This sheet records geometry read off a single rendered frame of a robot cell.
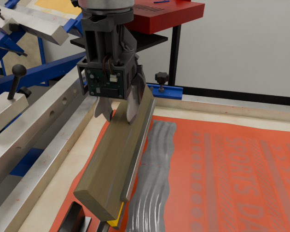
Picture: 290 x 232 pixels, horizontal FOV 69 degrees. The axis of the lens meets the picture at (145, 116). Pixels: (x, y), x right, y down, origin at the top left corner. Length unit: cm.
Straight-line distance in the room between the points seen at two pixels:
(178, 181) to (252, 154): 22
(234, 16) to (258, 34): 31
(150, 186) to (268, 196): 25
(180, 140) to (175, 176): 12
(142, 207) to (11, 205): 24
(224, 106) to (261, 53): 191
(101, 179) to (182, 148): 29
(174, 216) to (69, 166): 26
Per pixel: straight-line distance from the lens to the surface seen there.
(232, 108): 71
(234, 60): 255
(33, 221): 49
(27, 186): 49
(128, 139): 41
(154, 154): 53
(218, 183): 51
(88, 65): 31
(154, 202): 46
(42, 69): 112
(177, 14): 144
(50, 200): 50
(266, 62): 264
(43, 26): 88
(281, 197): 55
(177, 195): 47
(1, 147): 52
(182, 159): 54
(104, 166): 33
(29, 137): 55
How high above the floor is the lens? 135
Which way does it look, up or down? 37 degrees down
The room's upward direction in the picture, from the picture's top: 1 degrees clockwise
